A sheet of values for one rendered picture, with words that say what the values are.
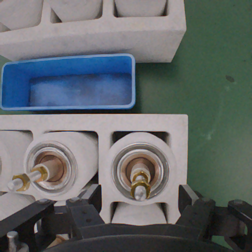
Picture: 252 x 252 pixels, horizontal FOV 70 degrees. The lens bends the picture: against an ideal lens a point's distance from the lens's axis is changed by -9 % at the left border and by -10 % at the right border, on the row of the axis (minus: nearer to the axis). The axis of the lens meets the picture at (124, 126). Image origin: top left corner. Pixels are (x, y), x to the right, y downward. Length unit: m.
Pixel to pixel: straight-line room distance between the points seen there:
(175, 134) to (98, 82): 0.27
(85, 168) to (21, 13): 0.29
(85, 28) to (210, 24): 0.36
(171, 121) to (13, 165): 0.25
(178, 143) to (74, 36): 0.26
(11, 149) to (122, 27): 0.27
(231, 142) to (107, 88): 0.35
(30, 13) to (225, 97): 0.48
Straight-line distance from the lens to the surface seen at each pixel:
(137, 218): 0.29
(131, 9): 0.36
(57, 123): 0.35
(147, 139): 0.25
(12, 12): 0.40
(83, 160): 0.27
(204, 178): 0.54
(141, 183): 0.18
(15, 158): 0.33
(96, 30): 0.37
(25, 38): 0.42
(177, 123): 0.32
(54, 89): 0.55
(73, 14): 0.37
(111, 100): 0.50
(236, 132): 0.56
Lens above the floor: 0.50
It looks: 86 degrees down
